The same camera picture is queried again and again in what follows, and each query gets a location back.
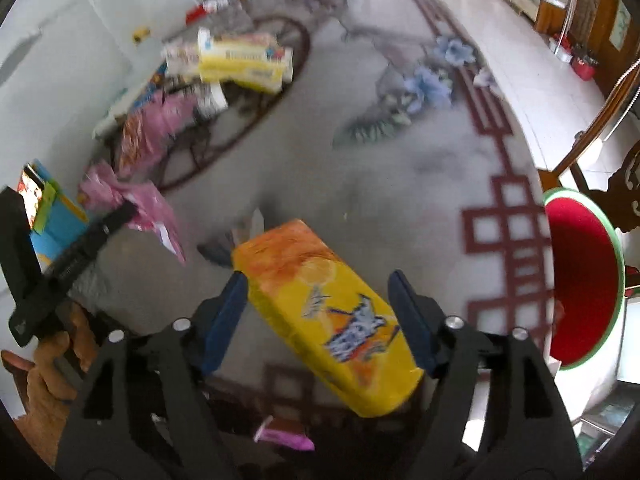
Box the small magenta wrapper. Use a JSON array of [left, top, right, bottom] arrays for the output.
[[254, 416, 316, 452]]

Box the beaded cord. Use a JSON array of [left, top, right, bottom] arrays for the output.
[[602, 57, 640, 141]]

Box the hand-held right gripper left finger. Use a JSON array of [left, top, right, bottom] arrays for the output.
[[55, 270, 251, 480]]

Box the red basin with green rim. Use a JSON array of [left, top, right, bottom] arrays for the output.
[[542, 187, 626, 372]]

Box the pink printed plastic wrapper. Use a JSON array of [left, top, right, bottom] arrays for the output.
[[79, 160, 188, 266]]

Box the orange striped snack bag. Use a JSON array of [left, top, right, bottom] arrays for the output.
[[116, 110, 161, 179]]

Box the cream printed wrapper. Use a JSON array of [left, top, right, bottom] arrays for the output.
[[162, 40, 201, 79]]

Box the carved wooden chair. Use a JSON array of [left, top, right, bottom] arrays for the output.
[[537, 60, 640, 306]]

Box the person's left hand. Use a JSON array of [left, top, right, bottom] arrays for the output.
[[0, 302, 108, 466]]

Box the green bamboo painting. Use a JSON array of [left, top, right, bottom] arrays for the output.
[[609, 0, 632, 51]]

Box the yellow cardboard box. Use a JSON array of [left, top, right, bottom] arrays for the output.
[[231, 218, 425, 418]]

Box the white crumpled wrapper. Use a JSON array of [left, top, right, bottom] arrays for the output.
[[195, 82, 229, 116]]

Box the blue yellow package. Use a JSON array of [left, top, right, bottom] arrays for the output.
[[17, 159, 91, 261]]

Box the mop with silver bucket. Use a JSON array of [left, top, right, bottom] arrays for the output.
[[550, 0, 583, 63]]

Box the pink plastic bag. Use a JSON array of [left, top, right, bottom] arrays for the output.
[[142, 90, 201, 147]]

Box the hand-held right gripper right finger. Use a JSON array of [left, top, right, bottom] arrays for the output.
[[387, 269, 583, 480]]

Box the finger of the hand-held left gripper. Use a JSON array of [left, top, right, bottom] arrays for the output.
[[47, 200, 138, 282]]

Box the yellow white package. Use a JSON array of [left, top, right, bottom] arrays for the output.
[[197, 27, 296, 95]]

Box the red bucket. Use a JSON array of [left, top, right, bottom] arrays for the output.
[[570, 55, 601, 82]]

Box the blue cartoon book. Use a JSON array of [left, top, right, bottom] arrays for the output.
[[95, 62, 171, 136]]

